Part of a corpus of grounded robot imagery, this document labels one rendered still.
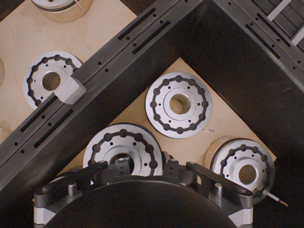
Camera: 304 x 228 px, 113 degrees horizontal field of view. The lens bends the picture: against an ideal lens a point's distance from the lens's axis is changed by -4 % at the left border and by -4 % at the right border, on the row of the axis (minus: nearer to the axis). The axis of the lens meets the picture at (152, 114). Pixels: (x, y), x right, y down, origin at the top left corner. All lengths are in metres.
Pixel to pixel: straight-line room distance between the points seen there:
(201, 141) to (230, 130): 0.06
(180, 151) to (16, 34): 0.38
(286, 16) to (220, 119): 0.27
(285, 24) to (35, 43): 0.50
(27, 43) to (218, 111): 0.38
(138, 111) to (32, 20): 0.27
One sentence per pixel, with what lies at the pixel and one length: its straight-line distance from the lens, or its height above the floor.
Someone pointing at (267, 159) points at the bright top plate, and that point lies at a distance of 0.25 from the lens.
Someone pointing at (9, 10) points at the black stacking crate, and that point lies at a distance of 0.40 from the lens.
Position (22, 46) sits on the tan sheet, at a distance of 0.34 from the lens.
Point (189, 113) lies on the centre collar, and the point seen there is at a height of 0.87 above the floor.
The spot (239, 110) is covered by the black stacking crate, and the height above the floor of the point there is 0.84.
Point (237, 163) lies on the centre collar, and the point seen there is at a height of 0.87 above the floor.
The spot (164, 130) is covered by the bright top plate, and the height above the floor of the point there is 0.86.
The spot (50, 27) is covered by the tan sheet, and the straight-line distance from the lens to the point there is 0.32.
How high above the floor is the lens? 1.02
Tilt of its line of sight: 87 degrees down
